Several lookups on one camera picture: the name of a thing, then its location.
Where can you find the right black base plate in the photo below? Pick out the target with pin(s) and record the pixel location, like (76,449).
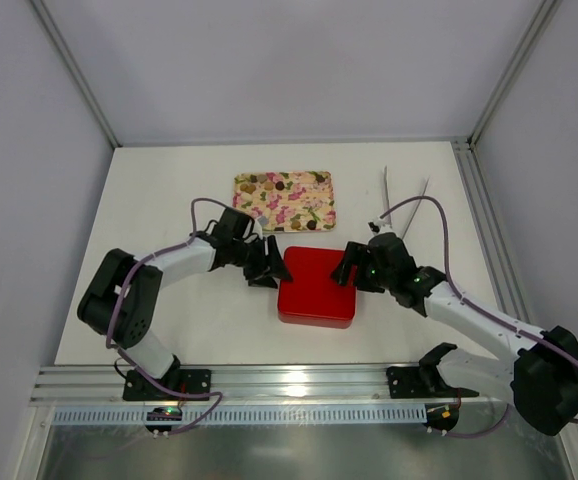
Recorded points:
(411,382)

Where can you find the aluminium rail front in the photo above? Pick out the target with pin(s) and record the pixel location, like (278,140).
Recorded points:
(91,384)

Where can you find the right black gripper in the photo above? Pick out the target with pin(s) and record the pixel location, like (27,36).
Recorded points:
(360,268)

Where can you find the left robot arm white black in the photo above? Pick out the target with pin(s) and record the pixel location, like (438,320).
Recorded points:
(121,300)

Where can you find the red tin lid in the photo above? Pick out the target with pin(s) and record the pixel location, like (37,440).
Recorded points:
(313,298)

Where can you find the slotted cable duct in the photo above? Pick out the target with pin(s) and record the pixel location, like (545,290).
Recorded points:
(242,415)

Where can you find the aluminium rail right side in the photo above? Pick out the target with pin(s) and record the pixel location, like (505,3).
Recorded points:
(506,285)

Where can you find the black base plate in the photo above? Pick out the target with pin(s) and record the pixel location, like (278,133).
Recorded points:
(180,384)
(411,382)

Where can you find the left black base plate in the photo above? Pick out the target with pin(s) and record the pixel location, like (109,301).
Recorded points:
(180,384)

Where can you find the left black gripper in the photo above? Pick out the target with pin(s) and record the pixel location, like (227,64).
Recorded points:
(260,261)

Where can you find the aluminium rail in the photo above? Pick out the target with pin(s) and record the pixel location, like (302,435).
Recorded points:
(91,384)
(506,285)

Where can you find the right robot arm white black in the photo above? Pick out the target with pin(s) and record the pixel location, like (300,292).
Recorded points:
(533,370)

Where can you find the floral tray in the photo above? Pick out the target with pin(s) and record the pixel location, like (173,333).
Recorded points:
(294,201)

